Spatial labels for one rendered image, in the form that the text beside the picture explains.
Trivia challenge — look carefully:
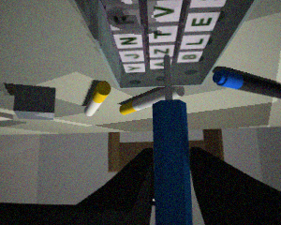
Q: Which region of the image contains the grey letter keyboard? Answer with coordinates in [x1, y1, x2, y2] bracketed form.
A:
[73, 0, 259, 89]

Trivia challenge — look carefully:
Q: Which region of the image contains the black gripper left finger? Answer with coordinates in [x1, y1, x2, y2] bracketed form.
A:
[0, 148, 154, 225]

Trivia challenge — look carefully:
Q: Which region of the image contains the white and yellow cylinder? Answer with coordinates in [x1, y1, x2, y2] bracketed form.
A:
[83, 82, 111, 116]
[119, 86, 185, 114]

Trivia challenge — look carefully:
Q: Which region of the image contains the dark grey cube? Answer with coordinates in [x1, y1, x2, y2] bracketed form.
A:
[13, 84, 55, 120]

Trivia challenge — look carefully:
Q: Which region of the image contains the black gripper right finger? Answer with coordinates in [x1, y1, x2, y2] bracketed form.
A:
[189, 147, 281, 225]

